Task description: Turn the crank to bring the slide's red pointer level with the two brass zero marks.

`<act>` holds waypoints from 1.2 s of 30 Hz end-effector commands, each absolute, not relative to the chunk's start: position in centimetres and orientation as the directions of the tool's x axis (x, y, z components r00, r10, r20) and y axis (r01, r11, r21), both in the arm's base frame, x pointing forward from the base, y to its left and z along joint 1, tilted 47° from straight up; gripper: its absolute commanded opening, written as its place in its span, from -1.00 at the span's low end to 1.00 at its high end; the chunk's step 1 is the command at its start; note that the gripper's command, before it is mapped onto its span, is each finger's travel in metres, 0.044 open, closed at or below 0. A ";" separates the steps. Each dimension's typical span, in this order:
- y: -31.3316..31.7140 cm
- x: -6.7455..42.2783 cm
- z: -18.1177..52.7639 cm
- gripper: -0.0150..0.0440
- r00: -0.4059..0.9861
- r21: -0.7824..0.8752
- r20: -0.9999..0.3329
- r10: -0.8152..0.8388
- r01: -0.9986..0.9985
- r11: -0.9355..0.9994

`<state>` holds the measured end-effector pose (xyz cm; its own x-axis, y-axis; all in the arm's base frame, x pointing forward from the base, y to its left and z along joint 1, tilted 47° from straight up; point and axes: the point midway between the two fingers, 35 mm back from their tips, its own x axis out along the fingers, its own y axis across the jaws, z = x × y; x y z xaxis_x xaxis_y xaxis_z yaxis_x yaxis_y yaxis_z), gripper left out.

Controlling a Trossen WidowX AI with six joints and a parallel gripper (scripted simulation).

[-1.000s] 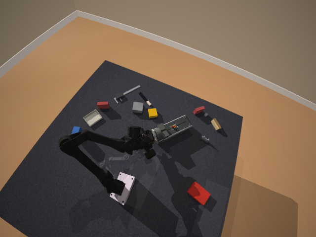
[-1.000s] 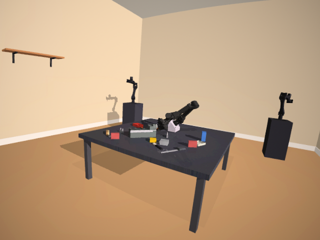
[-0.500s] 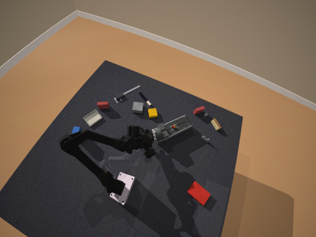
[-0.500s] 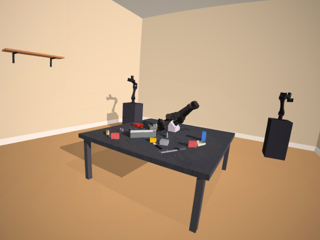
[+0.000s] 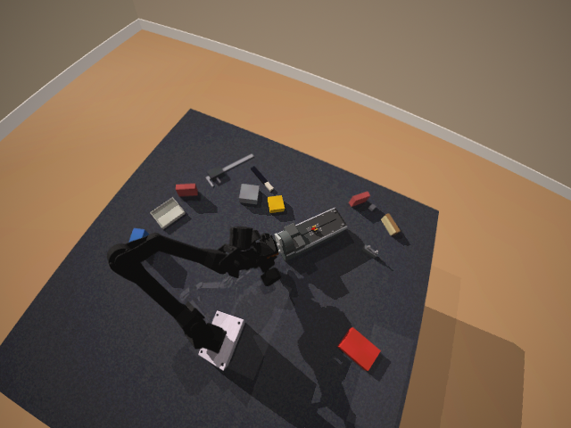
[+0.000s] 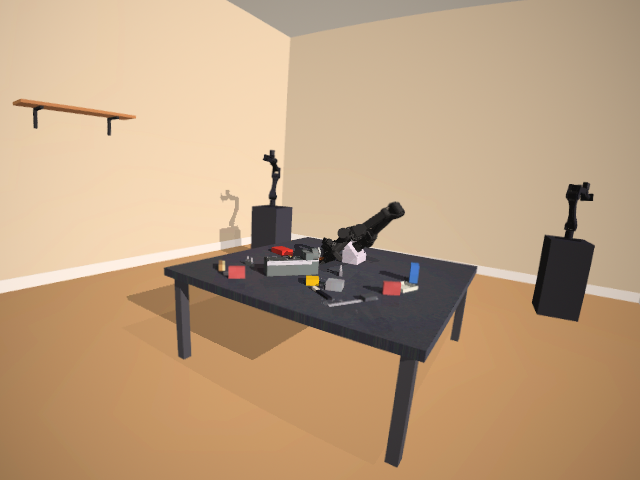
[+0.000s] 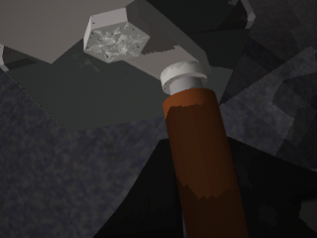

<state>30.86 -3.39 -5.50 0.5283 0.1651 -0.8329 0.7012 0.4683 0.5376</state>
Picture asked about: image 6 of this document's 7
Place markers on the blue cube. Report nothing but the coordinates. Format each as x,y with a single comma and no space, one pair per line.
414,272

